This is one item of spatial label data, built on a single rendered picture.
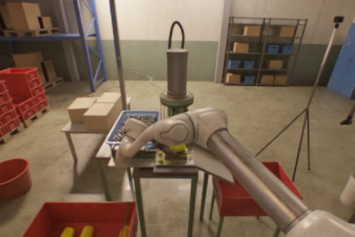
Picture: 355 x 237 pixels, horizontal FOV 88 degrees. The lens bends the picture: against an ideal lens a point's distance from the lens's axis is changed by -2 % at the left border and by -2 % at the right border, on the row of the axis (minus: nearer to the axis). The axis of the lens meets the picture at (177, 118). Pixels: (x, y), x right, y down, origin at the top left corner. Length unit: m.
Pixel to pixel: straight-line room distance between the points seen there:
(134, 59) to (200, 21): 2.39
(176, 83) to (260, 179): 0.69
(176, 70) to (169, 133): 0.47
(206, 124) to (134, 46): 5.85
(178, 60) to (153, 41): 5.33
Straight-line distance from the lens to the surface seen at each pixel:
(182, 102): 1.08
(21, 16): 6.38
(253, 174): 0.65
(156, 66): 6.49
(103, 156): 1.57
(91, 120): 2.69
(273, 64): 6.74
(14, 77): 4.79
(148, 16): 6.36
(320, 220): 0.60
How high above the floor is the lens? 1.90
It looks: 28 degrees down
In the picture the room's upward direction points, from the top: 1 degrees clockwise
